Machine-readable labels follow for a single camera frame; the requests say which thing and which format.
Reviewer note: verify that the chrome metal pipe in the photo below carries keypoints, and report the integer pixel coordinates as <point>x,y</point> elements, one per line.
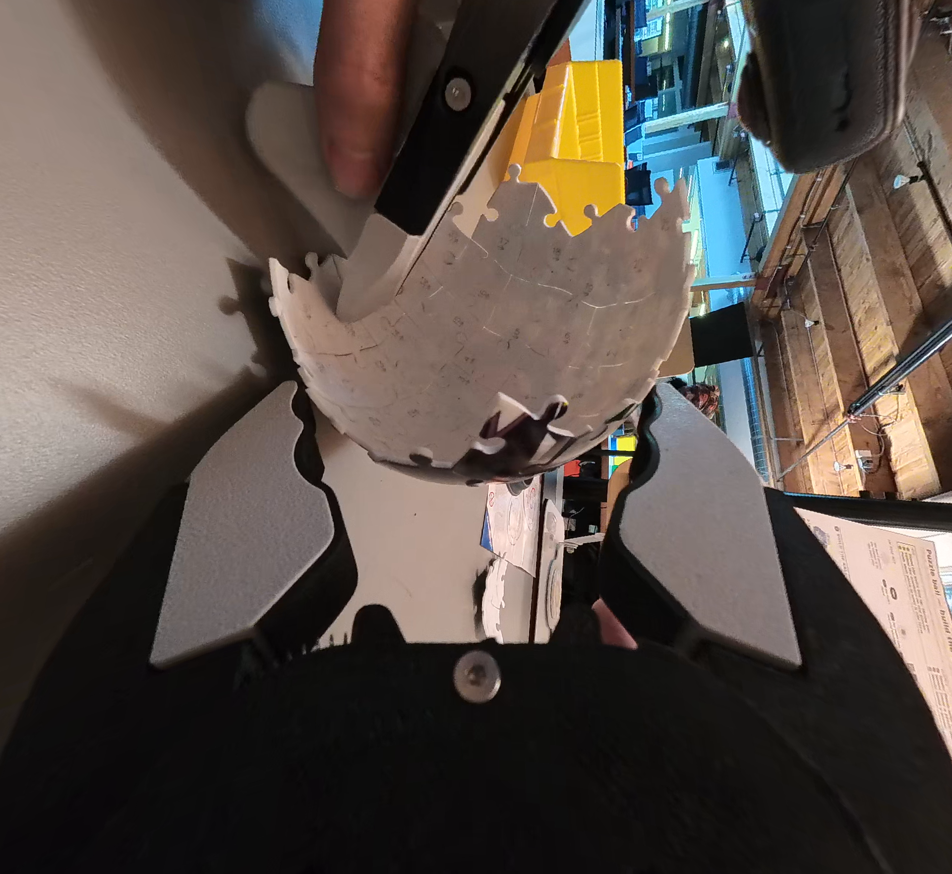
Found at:
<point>900,368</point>

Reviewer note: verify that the yellow plastic tote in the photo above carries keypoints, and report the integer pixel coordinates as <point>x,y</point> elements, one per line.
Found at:
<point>580,145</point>

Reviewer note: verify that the black metal beam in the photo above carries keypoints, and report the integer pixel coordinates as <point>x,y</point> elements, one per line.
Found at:
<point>877,509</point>

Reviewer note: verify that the person's left hand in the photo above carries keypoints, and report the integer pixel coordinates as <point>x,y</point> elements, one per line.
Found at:
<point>364,33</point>

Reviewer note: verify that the partly built puzzle ball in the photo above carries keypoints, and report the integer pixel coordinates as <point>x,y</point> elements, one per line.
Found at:
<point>483,323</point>

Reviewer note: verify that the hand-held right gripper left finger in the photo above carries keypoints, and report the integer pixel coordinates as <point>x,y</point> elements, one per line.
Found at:
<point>245,517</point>

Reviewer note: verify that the person's right hand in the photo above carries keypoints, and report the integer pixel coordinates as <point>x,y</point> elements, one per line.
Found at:
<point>616,627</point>

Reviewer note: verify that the white instruction leaflet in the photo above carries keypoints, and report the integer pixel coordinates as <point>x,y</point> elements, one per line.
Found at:
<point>513,532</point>

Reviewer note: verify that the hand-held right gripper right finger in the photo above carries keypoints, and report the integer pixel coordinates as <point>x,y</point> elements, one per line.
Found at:
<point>699,532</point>

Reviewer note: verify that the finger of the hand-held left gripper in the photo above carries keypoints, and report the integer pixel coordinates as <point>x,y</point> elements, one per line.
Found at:
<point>375,271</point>
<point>290,145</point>

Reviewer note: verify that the printed task sheet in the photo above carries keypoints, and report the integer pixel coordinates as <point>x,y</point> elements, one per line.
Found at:
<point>907,591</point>

